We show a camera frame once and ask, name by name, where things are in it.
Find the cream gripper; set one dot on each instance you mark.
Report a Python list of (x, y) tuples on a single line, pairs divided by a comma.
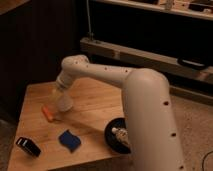
[(57, 93)]

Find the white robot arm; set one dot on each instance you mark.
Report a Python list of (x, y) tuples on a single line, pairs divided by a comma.
[(154, 141)]

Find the orange marker pen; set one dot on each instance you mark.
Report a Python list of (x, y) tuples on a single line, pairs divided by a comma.
[(50, 113)]

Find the blue sponge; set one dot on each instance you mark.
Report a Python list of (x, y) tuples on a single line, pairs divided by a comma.
[(70, 141)]

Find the wooden table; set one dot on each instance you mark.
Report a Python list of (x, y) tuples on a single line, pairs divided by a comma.
[(95, 104)]

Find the black round plate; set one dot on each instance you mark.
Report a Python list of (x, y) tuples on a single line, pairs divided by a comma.
[(110, 137)]

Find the white tube on plate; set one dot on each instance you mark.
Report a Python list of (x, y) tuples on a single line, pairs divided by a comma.
[(121, 135)]

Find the metal vertical pole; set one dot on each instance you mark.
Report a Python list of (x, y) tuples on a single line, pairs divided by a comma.
[(90, 32)]

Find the long grey case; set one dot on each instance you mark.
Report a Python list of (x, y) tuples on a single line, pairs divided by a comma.
[(146, 59)]

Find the wooden shelf board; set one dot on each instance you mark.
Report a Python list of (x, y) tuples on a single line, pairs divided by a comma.
[(176, 7)]

